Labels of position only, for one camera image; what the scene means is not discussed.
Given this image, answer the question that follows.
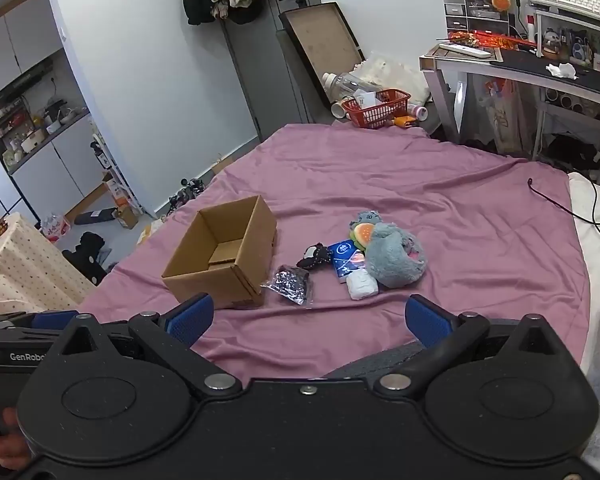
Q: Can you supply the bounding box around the pack of water bottles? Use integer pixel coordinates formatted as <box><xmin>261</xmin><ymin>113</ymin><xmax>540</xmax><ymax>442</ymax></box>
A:
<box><xmin>39</xmin><ymin>213</ymin><xmax>72</xmax><ymax>244</ymax></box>

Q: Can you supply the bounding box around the white sock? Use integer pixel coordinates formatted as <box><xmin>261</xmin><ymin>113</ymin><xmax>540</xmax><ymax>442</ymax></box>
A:
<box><xmin>346</xmin><ymin>268</ymin><xmax>380</xmax><ymax>301</ymax></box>

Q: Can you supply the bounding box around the grey desk drawer organizer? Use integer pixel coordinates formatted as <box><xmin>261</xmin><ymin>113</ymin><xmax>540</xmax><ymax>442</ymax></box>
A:
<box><xmin>442</xmin><ymin>0</ymin><xmax>512</xmax><ymax>39</ymax></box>

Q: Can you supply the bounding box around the polka dot cloth cover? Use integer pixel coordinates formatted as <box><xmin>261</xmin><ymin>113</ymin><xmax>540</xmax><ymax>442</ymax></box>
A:
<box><xmin>0</xmin><ymin>212</ymin><xmax>99</xmax><ymax>317</ymax></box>

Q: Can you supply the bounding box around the red foil wrapper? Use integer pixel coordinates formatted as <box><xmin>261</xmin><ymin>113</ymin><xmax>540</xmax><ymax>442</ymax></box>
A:
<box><xmin>447</xmin><ymin>30</ymin><xmax>537</xmax><ymax>52</ymax></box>

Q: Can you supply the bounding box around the black long bag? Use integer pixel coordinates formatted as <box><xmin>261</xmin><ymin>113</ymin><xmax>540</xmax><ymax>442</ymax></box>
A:
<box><xmin>73</xmin><ymin>206</ymin><xmax>119</xmax><ymax>226</ymax></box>

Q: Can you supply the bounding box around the person's left hand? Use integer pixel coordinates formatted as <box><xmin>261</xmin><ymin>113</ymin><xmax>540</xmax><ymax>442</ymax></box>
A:
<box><xmin>0</xmin><ymin>404</ymin><xmax>32</xmax><ymax>472</ymax></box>

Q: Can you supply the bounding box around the brown cardboard box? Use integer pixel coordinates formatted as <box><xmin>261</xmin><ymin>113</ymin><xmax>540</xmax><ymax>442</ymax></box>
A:
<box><xmin>161</xmin><ymin>195</ymin><xmax>279</xmax><ymax>310</ymax></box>

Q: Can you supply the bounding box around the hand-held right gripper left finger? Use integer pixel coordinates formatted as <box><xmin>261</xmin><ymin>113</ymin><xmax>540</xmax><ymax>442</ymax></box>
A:
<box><xmin>54</xmin><ymin>294</ymin><xmax>242</xmax><ymax>400</ymax></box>

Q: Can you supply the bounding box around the grey door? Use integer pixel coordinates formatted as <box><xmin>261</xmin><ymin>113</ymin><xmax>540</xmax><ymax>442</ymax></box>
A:
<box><xmin>219</xmin><ymin>0</ymin><xmax>327</xmax><ymax>142</ymax></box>

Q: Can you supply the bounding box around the denim fabric toy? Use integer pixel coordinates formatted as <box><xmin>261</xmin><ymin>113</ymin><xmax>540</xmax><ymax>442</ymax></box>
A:
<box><xmin>350</xmin><ymin>210</ymin><xmax>383</xmax><ymax>228</ymax></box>

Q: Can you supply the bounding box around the red plastic basket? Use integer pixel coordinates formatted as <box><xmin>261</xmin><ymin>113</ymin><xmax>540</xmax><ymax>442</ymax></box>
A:
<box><xmin>341</xmin><ymin>88</ymin><xmax>412</xmax><ymax>130</ymax></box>

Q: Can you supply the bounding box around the clear plastic bottle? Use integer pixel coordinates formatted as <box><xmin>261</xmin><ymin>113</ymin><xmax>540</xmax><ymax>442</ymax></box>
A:
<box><xmin>322</xmin><ymin>71</ymin><xmax>381</xmax><ymax>102</ymax></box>

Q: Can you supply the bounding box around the grey monitor riser shelf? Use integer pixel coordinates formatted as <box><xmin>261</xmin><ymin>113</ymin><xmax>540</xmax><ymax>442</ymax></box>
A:
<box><xmin>529</xmin><ymin>4</ymin><xmax>600</xmax><ymax>70</ymax></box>

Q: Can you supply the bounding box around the blue tissue pack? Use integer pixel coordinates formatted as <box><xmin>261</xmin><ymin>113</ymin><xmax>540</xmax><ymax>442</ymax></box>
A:
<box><xmin>327</xmin><ymin>241</ymin><xmax>367</xmax><ymax>281</ymax></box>

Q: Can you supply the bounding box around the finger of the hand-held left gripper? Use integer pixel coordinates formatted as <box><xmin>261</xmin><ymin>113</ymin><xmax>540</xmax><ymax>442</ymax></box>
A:
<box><xmin>29</xmin><ymin>310</ymin><xmax>80</xmax><ymax>330</ymax></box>

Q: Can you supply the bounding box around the black glittery pouch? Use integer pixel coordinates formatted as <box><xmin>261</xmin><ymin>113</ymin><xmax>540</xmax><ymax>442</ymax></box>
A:
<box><xmin>261</xmin><ymin>265</ymin><xmax>315</xmax><ymax>307</ymax></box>

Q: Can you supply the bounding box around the black spotted floor cushion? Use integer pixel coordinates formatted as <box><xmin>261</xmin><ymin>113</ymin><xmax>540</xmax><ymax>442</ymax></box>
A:
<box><xmin>61</xmin><ymin>231</ymin><xmax>114</xmax><ymax>287</ymax></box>

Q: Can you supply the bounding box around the white power strip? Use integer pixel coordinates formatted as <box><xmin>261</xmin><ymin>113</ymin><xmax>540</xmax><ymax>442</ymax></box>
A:
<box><xmin>438</xmin><ymin>42</ymin><xmax>493</xmax><ymax>59</ymax></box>

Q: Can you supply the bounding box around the crumpled white tissue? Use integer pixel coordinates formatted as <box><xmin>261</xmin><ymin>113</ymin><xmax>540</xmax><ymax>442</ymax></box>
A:
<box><xmin>545</xmin><ymin>62</ymin><xmax>579</xmax><ymax>81</ymax></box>

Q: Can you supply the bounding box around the white plastic bag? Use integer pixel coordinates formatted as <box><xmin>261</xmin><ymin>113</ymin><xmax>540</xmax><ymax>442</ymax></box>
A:
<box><xmin>352</xmin><ymin>51</ymin><xmax>432</xmax><ymax>107</ymax></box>

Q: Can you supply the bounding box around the white wall cabinet with shelf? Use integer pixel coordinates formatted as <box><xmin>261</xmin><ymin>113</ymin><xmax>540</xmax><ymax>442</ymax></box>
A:
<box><xmin>0</xmin><ymin>0</ymin><xmax>153</xmax><ymax>223</ymax></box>

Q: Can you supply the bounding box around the grey fluffy plush toy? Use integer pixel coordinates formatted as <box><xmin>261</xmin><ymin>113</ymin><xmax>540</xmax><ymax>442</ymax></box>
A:
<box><xmin>365</xmin><ymin>222</ymin><xmax>428</xmax><ymax>289</ymax></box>

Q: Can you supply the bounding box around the purple bedsheet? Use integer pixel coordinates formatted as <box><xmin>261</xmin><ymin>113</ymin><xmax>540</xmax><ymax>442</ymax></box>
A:
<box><xmin>77</xmin><ymin>122</ymin><xmax>593</xmax><ymax>391</ymax></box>

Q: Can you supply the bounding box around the black cable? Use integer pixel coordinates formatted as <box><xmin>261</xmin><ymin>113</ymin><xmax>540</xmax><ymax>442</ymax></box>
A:
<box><xmin>527</xmin><ymin>177</ymin><xmax>600</xmax><ymax>249</ymax></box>

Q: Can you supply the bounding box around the watermelon slice plush toy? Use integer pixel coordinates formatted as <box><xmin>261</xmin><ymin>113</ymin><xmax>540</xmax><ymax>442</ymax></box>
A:
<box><xmin>350</xmin><ymin>222</ymin><xmax>379</xmax><ymax>252</ymax></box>

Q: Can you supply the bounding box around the brown board with black frame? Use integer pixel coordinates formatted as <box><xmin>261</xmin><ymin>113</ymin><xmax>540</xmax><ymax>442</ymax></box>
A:
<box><xmin>279</xmin><ymin>2</ymin><xmax>366</xmax><ymax>83</ymax></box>

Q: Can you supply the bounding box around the black tripod pile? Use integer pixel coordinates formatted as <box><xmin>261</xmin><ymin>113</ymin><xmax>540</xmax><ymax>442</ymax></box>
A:
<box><xmin>167</xmin><ymin>177</ymin><xmax>209</xmax><ymax>217</ymax></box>

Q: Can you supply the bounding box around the grey metal desk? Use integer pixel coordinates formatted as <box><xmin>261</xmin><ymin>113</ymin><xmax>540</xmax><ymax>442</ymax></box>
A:
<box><xmin>419</xmin><ymin>41</ymin><xmax>600</xmax><ymax>185</ymax></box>

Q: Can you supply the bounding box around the small floor cardboard box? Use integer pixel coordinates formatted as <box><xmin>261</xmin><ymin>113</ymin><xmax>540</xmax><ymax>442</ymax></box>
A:
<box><xmin>102</xmin><ymin>172</ymin><xmax>142</xmax><ymax>230</ymax></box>

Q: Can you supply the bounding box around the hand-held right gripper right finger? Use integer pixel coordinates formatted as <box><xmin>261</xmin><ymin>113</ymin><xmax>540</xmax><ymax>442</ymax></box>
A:
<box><xmin>374</xmin><ymin>294</ymin><xmax>561</xmax><ymax>400</ymax></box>

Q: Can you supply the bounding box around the small black plush toy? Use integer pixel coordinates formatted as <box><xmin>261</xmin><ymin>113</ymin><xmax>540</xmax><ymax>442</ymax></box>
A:
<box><xmin>296</xmin><ymin>242</ymin><xmax>331</xmax><ymax>271</ymax></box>

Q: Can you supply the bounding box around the white tote bag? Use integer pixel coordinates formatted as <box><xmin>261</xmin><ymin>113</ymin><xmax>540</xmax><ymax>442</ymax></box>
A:
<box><xmin>477</xmin><ymin>77</ymin><xmax>532</xmax><ymax>155</ymax></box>

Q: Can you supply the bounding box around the yellow white floor bag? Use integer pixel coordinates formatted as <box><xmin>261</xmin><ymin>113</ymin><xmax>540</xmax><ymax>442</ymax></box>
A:
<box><xmin>139</xmin><ymin>219</ymin><xmax>167</xmax><ymax>245</ymax></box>

